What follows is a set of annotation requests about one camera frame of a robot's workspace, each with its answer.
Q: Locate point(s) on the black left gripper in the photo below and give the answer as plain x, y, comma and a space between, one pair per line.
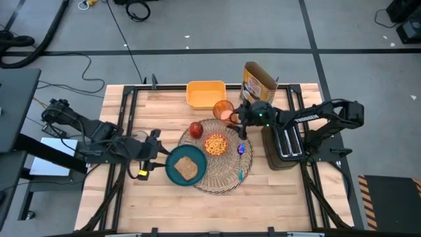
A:
144, 149

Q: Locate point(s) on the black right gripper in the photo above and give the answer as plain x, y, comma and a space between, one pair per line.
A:
260, 113

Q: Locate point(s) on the teal round plate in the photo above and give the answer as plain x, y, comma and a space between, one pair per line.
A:
174, 164

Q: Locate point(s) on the orange translucent plastic cup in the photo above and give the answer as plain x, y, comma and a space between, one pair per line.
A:
222, 110

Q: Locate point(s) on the brown bread toast slice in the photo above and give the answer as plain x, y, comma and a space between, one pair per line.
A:
186, 168

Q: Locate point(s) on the iridescent purple metal spoon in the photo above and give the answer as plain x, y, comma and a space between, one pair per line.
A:
241, 149

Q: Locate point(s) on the patterned ceramic bowl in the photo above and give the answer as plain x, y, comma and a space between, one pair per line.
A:
215, 144

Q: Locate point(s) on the Panda Puffs cereal box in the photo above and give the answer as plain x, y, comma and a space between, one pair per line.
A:
256, 87

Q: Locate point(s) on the red apple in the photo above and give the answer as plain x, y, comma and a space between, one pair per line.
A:
196, 130

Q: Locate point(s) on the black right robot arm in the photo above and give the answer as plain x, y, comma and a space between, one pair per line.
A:
312, 115

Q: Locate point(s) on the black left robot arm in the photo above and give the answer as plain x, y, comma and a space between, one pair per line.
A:
98, 130

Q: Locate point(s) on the yellow plastic bin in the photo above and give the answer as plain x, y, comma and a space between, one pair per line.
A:
205, 95

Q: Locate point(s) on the black two-slot toaster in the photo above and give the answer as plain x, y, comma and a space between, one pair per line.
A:
286, 146

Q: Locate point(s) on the round woven straw placemat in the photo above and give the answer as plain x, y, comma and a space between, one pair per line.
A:
223, 171

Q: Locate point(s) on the black vertical pole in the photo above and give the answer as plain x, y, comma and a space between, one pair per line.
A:
130, 105

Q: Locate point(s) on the white flat box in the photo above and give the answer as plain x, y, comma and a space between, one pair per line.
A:
49, 158

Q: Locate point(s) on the black power adapter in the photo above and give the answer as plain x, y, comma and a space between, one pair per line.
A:
49, 131

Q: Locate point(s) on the black desk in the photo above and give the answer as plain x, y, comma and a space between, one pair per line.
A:
16, 105

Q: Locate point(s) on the black hazard-striped mat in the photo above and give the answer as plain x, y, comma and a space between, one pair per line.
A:
391, 200

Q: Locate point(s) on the white and yellow plug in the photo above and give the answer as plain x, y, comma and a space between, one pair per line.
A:
87, 3

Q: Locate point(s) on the black floor equipment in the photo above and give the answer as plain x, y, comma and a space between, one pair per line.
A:
408, 23

